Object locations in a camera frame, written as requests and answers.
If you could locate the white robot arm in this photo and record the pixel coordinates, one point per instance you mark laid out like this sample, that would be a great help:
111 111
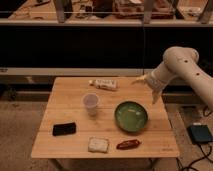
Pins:
180 62

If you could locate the background workbench shelf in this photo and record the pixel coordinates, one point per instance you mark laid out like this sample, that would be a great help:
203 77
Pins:
107 12

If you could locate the green ceramic bowl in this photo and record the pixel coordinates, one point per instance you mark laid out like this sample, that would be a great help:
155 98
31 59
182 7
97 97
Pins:
131 116

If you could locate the black rectangular block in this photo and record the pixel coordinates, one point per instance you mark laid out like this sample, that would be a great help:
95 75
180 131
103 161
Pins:
64 129

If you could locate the wooden table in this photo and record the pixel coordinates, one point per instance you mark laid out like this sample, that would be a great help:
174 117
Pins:
65 105

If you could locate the white sponge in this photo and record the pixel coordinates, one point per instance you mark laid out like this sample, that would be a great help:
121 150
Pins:
98 145

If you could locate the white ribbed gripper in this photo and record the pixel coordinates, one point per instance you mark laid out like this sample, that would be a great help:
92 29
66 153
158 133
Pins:
155 82

